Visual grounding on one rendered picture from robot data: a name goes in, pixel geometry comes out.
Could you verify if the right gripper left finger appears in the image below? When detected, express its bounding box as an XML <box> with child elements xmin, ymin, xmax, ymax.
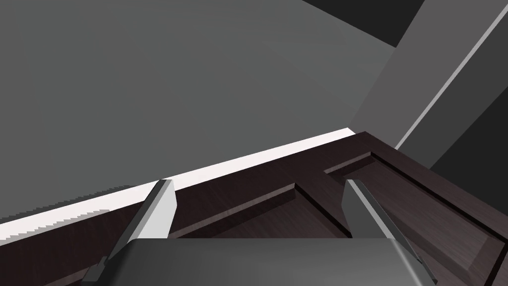
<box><xmin>81</xmin><ymin>179</ymin><xmax>177</xmax><ymax>284</ymax></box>

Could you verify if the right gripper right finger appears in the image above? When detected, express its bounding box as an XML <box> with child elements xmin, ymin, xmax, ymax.
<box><xmin>341</xmin><ymin>179</ymin><xmax>439</xmax><ymax>285</ymax></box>

